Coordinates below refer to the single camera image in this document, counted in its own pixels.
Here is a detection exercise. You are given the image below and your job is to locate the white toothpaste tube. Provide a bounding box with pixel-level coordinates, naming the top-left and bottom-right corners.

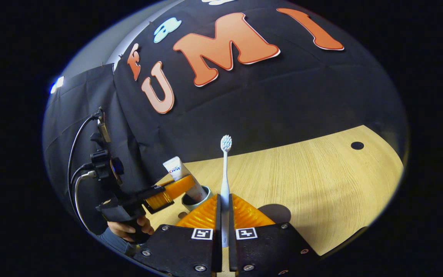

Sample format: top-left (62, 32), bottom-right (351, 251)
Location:
top-left (163, 157), bottom-right (208, 203)

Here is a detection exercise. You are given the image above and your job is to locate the dark round coaster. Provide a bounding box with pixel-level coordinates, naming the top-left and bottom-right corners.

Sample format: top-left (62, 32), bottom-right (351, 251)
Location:
top-left (258, 204), bottom-right (292, 224)

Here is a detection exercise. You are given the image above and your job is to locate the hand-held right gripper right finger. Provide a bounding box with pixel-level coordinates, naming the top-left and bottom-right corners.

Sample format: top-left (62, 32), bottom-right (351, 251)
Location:
top-left (228, 194), bottom-right (321, 277)

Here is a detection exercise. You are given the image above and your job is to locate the white toothbrush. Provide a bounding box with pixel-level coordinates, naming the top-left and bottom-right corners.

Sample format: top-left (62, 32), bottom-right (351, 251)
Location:
top-left (220, 135), bottom-right (233, 248)

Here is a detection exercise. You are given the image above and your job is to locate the black cable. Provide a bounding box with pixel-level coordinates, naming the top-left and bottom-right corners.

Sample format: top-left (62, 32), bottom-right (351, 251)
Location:
top-left (69, 163), bottom-right (96, 187)
top-left (67, 111), bottom-right (103, 216)

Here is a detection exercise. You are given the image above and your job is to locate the grey cable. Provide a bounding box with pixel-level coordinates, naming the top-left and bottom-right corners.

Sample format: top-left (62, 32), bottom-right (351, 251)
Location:
top-left (74, 171), bottom-right (97, 231)

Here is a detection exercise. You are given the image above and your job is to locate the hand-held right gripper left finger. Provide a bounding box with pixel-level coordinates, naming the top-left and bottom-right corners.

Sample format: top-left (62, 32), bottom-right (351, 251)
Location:
top-left (132, 194), bottom-right (222, 277)

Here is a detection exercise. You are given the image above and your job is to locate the black backdrop cloth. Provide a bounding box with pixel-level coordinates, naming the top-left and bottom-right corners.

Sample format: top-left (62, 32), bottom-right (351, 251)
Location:
top-left (43, 0), bottom-right (408, 231)

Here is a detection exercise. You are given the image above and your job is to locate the wooden desktop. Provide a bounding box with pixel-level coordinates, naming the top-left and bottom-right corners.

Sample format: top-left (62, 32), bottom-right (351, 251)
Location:
top-left (145, 124), bottom-right (405, 277)

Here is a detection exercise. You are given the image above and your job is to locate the pale blue cup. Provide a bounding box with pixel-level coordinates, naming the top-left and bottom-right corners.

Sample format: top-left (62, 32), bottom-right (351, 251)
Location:
top-left (178, 185), bottom-right (212, 220)

